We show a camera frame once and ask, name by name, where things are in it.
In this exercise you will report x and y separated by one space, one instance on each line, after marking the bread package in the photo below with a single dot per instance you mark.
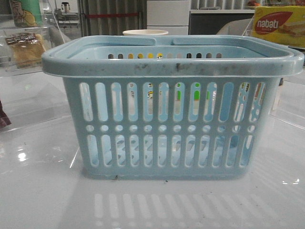
27 48

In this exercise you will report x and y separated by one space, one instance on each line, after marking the light blue plastic basket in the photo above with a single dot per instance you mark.
172 107

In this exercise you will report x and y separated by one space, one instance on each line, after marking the yellow popcorn paper cup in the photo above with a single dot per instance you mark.
144 32

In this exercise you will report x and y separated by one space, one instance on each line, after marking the white cabinet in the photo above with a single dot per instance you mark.
169 15

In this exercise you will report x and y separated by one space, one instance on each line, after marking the dark counter with white top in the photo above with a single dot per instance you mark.
211 21

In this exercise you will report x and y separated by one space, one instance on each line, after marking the clear acrylic left shelf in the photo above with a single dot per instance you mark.
28 96

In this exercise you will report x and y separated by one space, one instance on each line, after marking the red snack bag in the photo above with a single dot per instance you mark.
4 120

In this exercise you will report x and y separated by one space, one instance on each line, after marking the yellow nabati wafer box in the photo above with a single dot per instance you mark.
283 25

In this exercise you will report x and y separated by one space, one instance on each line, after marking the green cartoon drink bottle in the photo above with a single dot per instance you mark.
26 13

